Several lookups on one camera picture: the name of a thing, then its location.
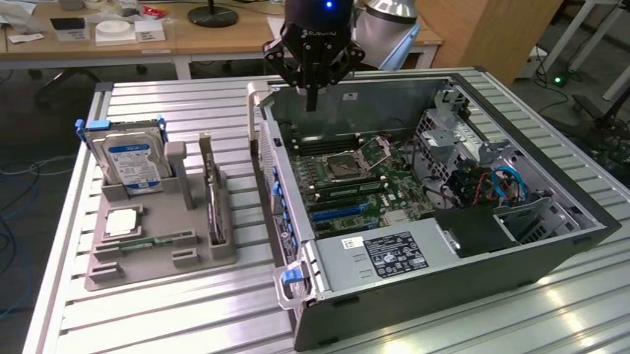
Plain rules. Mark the green indicator light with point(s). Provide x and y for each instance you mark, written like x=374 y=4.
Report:
x=557 y=80

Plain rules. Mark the blue case latch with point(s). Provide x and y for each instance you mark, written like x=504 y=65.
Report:
x=290 y=277

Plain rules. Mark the grey parts rack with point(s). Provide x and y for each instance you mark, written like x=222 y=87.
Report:
x=162 y=221

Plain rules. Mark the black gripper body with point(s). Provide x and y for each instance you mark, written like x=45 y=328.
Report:
x=317 y=22

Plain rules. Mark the metal socket cover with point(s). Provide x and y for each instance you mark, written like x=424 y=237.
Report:
x=377 y=149

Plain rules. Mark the hard disk with blue caddy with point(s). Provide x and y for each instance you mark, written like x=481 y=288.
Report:
x=130 y=162

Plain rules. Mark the black open PC case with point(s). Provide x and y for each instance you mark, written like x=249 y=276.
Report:
x=444 y=302

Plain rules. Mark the black RAM slot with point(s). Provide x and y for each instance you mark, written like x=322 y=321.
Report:
x=327 y=146
x=329 y=150
x=325 y=137
x=326 y=142

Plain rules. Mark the silver CPU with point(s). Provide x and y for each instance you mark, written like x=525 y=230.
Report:
x=121 y=223

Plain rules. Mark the red packet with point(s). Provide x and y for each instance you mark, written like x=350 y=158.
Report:
x=154 y=12

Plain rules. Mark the white paper card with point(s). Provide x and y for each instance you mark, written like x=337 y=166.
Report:
x=24 y=37

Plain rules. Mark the grey cup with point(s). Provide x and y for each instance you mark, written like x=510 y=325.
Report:
x=73 y=4

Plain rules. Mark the white table frame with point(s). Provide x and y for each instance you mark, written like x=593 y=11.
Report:
x=590 y=27

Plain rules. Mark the silver disk bay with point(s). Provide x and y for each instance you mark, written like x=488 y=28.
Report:
x=444 y=136

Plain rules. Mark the white box with round hollow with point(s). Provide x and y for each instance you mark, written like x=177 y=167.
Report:
x=115 y=35

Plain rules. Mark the expansion card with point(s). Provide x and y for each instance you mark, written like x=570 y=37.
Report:
x=215 y=206

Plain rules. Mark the silver chipset heat sink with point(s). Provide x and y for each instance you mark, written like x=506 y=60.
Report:
x=398 y=217

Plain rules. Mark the black office chair base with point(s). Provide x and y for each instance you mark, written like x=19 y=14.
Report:
x=59 y=79

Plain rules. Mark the white box with black top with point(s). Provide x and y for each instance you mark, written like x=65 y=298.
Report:
x=70 y=29

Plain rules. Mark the green RAM stick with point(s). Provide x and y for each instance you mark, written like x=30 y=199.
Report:
x=352 y=190
x=147 y=242

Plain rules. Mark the black round lamp base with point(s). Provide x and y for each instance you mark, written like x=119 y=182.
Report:
x=213 y=17

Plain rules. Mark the plain white box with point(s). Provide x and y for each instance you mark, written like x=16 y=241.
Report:
x=149 y=31

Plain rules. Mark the grey power supply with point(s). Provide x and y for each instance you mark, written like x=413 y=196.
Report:
x=345 y=269

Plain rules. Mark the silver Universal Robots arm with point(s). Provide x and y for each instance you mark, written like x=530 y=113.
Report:
x=389 y=6

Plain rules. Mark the green motherboard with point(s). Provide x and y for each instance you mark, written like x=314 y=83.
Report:
x=404 y=184

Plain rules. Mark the black plastic shroud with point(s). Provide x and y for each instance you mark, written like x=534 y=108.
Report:
x=473 y=228

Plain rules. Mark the wooden desk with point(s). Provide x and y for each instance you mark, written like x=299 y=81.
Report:
x=50 y=49

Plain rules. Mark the black expansion slot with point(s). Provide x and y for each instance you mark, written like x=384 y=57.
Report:
x=339 y=204

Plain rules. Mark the perforated metal drive cage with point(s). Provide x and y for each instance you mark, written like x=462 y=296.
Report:
x=537 y=221

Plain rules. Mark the CPU socket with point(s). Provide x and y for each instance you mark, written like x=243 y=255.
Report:
x=342 y=167

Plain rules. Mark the white paper sheet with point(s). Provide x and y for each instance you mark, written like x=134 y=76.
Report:
x=275 y=33

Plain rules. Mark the wooden cabinet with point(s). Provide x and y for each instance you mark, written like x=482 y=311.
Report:
x=492 y=37

